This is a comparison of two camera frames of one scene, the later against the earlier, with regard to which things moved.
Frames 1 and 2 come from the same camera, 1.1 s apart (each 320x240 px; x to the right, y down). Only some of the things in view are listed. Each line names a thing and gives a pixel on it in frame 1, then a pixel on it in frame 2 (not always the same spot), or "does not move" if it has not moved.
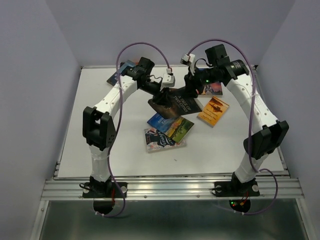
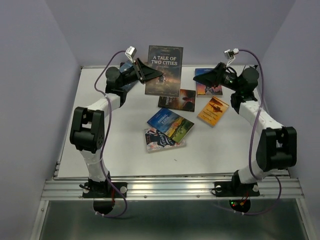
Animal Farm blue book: x=176 y=128 does not move
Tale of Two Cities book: x=182 y=104 to x=168 y=60
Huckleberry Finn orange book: x=213 y=112 does not move
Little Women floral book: x=156 y=140 does not move
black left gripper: x=162 y=98 to x=145 y=72
